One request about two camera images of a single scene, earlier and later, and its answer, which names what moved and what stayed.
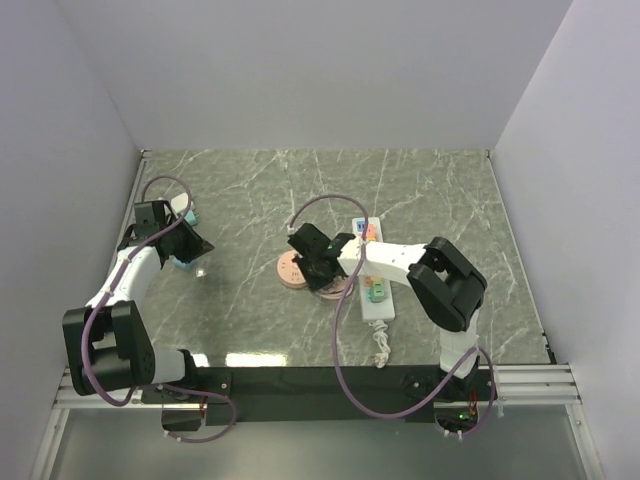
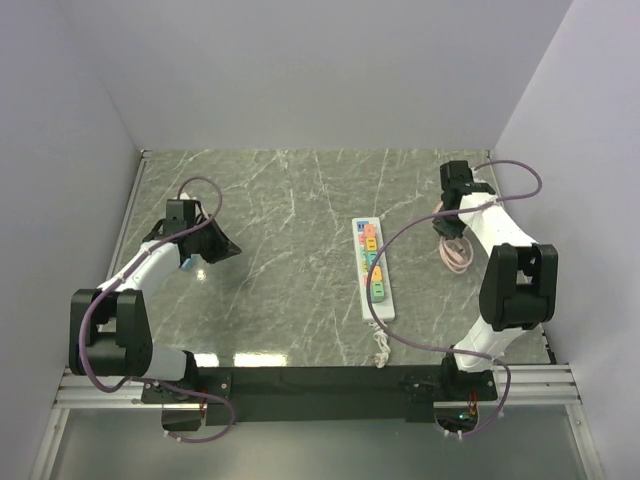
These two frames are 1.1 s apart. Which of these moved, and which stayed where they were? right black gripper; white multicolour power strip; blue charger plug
Moved: right black gripper
Stayed: blue charger plug; white multicolour power strip
